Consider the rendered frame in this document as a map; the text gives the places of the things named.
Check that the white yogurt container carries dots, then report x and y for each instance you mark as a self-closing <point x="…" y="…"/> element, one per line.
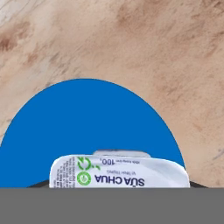
<point x="122" y="172"/>
<point x="121" y="153"/>

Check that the blue round plate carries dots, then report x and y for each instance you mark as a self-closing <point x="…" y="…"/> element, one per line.
<point x="87" y="122"/>

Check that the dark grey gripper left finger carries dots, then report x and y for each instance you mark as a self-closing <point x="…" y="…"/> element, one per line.
<point x="43" y="185"/>

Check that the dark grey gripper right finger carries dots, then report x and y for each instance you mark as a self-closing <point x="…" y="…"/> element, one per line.
<point x="196" y="185"/>

